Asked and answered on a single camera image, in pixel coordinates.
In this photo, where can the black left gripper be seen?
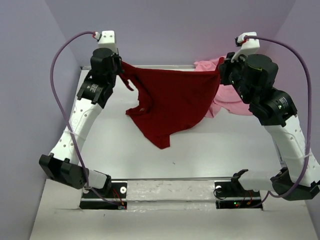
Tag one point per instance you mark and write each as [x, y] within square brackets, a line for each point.
[116, 57]

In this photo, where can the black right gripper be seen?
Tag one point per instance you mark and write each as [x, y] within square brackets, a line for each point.
[227, 66]

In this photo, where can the dark red t shirt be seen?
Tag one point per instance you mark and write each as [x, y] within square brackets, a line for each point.
[169, 101]

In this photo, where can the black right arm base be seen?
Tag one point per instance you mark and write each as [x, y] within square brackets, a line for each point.
[229, 198]

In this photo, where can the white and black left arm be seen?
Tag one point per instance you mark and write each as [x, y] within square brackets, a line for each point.
[63, 164]

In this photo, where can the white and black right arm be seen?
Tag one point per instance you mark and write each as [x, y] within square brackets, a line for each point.
[279, 116]

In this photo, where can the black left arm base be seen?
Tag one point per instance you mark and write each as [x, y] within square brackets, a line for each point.
[115, 199]

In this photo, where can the pink t shirt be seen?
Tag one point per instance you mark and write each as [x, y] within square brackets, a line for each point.
[226, 97]

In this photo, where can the white cardboard front cover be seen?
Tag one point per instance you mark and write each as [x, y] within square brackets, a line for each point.
[59, 217]

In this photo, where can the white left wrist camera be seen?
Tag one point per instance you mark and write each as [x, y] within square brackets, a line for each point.
[106, 39]

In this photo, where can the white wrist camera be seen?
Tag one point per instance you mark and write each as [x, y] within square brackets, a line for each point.
[247, 46]
[106, 39]

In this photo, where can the white back table rail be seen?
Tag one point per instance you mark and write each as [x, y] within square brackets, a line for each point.
[166, 67]

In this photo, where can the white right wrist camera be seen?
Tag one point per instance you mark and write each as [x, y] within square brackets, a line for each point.
[247, 46]

